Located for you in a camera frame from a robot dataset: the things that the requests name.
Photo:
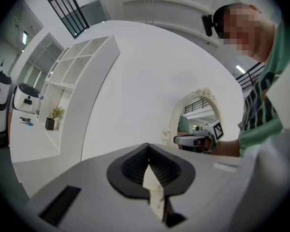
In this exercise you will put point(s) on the person's head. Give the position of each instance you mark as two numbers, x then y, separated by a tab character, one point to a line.
246	30

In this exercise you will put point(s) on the black head camera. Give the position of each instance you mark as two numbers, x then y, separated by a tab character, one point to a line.
207	25

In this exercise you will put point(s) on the black metal railing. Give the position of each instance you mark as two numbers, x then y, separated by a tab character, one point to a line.
251	72

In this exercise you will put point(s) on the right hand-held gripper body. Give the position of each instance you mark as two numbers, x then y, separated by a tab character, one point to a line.
215	132

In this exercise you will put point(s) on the small white black service robot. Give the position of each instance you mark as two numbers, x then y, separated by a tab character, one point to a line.
26	98

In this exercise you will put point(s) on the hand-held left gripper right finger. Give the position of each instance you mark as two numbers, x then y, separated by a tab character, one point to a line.
203	190

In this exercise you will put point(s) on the oval mirror ornate white frame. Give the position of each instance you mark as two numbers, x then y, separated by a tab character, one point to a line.
198	98

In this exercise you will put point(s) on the potted plant black pot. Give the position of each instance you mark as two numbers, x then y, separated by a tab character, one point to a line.
50	124

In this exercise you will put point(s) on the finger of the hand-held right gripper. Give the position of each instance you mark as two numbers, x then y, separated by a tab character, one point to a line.
186	139

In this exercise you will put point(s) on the black framed glass partition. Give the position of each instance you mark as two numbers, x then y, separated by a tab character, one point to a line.
67	16

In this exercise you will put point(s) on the person's right hand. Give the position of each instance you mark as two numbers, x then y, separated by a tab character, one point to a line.
210	145

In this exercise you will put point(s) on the white shelf counter unit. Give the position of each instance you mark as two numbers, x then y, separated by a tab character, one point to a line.
82	81

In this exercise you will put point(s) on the person's right forearm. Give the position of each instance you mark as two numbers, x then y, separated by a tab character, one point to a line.
228	148

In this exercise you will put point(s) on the black white printed card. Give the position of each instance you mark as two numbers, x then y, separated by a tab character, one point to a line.
25	119

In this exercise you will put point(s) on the blue pen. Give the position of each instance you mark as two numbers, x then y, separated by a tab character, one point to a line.
27	124

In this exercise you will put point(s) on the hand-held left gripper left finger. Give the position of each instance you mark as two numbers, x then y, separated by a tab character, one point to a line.
91	197

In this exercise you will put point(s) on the green printed t-shirt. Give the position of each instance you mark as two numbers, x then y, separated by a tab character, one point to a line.
258	120

